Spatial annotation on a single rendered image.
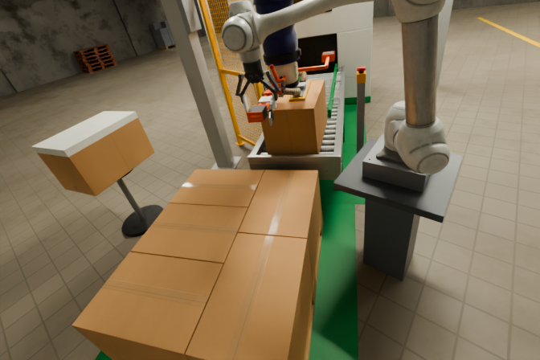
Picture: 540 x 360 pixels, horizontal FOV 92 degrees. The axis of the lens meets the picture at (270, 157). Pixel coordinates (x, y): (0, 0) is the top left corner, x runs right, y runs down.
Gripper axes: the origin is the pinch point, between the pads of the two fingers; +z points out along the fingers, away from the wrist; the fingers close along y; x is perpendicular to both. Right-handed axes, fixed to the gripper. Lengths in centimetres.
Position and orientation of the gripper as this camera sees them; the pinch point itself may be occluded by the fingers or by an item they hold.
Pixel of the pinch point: (260, 106)
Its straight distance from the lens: 119.0
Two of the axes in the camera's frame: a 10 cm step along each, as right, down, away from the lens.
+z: 1.7, 8.3, 5.3
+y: -9.6, 0.1, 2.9
